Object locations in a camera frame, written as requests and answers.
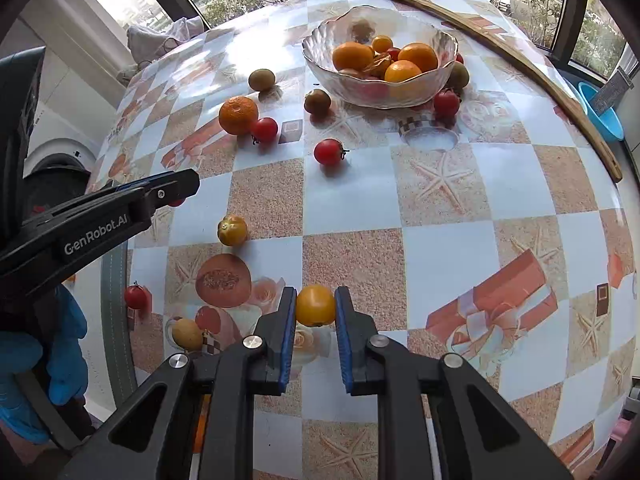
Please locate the brown green tomato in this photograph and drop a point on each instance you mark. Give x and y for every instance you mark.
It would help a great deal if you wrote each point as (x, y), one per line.
(317, 102)

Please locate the grey textured scrubber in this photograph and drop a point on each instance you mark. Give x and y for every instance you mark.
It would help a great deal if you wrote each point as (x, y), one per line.
(612, 91)

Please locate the amber crumpled peel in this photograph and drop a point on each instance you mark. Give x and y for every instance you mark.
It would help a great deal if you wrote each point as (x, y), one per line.
(376, 66)

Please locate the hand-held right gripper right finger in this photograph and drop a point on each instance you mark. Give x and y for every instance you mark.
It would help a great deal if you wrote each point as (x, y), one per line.
(344, 345)

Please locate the person's left hand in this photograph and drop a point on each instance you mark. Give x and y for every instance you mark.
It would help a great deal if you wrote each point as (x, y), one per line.
(67, 360)

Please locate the curved wooden strip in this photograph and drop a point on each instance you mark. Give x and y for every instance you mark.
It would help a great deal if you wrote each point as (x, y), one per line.
(500, 35)

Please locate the large orange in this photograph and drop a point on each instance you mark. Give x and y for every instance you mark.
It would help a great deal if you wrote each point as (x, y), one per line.
(402, 73)
(351, 56)
(419, 56)

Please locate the mandarin orange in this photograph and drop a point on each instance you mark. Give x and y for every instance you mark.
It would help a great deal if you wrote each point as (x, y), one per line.
(238, 115)

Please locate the small orange cherry tomato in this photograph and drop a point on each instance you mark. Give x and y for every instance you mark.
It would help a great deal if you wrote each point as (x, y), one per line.
(382, 43)

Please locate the white washing machine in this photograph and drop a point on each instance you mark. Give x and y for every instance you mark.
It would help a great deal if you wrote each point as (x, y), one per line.
(60, 152)

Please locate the blue plastic basin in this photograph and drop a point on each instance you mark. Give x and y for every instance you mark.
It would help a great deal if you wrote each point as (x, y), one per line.
(607, 122)

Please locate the clear glass bowl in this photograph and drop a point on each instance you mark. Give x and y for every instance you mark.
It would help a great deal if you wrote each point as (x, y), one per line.
(320, 67)

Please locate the checkered printed tablecloth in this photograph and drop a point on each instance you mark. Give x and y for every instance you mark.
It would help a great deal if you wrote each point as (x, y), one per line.
(440, 260)

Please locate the yellow cherry tomato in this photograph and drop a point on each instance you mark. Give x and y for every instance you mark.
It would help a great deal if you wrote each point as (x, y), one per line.
(315, 306)

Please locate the tan longan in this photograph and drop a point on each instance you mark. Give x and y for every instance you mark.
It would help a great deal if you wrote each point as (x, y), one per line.
(187, 334)

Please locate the brown kiwi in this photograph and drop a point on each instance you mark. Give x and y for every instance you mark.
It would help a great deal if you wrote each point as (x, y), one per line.
(261, 79)
(459, 77)

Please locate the mottled yellow orange tomato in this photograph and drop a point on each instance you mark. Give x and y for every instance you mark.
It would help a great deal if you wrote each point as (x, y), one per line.
(232, 230)

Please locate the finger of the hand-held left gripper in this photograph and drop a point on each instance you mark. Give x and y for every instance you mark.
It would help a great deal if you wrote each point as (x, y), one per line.
(145, 200)

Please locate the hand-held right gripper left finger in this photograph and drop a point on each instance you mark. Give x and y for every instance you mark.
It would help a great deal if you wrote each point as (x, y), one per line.
(285, 345)

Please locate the red cherry tomato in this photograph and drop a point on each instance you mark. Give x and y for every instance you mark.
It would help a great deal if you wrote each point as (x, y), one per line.
(394, 54)
(264, 130)
(176, 203)
(446, 104)
(135, 296)
(328, 152)
(372, 91)
(459, 58)

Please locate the white plastic bag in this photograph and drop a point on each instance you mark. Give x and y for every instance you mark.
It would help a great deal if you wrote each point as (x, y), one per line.
(150, 40)

